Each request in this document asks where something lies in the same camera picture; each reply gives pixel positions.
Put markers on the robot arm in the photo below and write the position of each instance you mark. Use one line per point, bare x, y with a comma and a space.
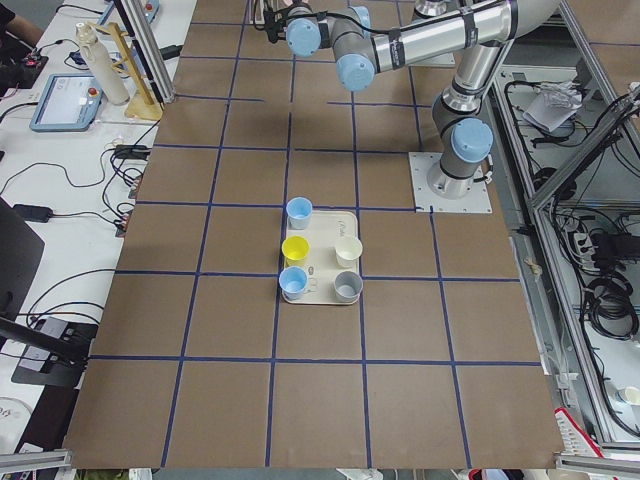
481, 31

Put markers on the yellow plastic cup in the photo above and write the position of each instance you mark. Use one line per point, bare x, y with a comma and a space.
295, 250

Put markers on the cream white plastic cup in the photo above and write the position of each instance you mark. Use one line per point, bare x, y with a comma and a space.
348, 250

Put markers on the light blue cup near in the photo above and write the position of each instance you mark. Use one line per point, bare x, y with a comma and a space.
299, 211

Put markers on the light blue cup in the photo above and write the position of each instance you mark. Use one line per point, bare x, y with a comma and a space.
293, 281
299, 211

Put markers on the light blue cup far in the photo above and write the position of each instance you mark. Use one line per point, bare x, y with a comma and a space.
293, 281

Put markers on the grey plastic cup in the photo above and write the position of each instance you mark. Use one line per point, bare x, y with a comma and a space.
348, 286

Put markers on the cream rabbit tray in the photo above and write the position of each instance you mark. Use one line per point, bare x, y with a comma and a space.
321, 266

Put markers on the wooden stand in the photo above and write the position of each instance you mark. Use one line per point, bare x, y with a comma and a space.
143, 104

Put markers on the crumpled white paper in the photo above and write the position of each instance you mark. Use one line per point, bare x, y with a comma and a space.
554, 104

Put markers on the black power adapter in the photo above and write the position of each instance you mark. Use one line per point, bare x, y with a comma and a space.
34, 213

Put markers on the beige water bottle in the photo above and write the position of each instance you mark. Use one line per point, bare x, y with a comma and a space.
98, 60

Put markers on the teach pendant tablet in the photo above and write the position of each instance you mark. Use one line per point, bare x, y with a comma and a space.
69, 103

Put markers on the black monitor stand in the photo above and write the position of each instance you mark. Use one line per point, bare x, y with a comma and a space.
56, 351

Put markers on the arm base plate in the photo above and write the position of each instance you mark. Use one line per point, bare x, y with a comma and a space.
434, 192

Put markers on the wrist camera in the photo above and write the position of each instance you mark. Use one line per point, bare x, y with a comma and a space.
274, 26

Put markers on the aluminium frame post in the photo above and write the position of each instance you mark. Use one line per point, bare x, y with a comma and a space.
139, 30

